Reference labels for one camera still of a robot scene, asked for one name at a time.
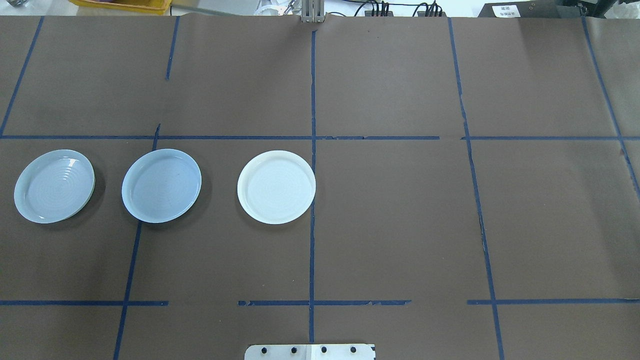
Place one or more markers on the aluminium profile post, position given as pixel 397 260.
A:
pixel 312 12

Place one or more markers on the grey-blue round plate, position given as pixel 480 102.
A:
pixel 54 186

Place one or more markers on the black box with white label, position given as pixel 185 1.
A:
pixel 540 10

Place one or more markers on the light blue round plate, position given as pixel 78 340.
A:
pixel 161 186

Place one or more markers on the white round plate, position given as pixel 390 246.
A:
pixel 276 187

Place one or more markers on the yellow plastic crate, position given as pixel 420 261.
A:
pixel 120 5

